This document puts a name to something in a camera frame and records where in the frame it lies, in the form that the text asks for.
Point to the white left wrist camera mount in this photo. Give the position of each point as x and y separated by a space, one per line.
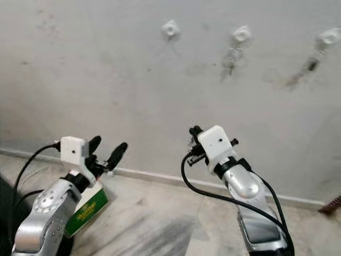
73 151

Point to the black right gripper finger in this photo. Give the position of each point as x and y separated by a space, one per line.
193 131
200 133

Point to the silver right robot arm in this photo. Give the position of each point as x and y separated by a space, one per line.
242 184

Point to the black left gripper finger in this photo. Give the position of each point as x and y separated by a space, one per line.
117 156
95 144

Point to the white wall hook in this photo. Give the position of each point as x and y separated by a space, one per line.
329 37
241 34
171 29

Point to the dark metal key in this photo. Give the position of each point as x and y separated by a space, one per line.
310 66
229 66

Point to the green and white cardboard box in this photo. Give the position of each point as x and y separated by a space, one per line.
88 210

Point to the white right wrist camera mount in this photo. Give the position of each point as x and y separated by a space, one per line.
216 143

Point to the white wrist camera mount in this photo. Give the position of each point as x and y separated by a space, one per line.
73 151
216 143

